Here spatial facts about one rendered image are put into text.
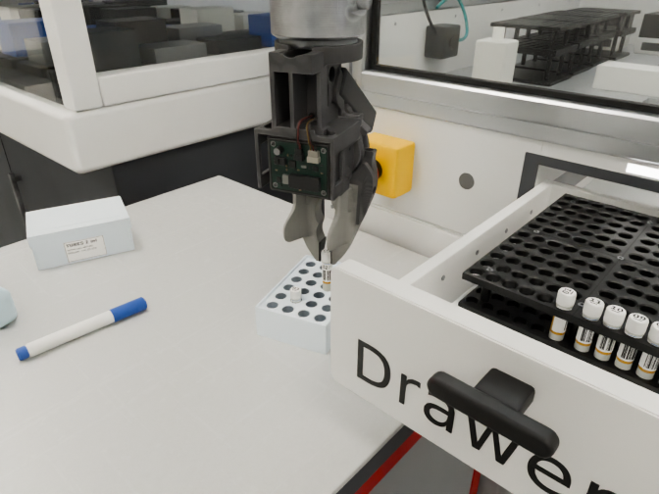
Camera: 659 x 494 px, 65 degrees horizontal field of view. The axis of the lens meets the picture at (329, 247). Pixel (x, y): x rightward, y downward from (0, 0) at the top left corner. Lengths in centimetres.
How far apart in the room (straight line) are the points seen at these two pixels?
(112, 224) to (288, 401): 38
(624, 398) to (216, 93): 94
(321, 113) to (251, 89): 74
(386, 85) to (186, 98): 46
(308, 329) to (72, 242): 37
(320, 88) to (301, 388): 28
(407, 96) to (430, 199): 14
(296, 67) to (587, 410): 29
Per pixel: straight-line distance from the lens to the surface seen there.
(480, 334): 33
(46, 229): 78
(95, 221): 78
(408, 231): 77
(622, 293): 46
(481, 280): 43
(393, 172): 70
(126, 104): 101
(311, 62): 40
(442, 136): 70
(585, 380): 31
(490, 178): 68
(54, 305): 71
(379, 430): 49
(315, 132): 43
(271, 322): 57
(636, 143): 61
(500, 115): 66
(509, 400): 31
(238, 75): 113
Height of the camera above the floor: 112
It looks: 29 degrees down
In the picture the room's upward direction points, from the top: straight up
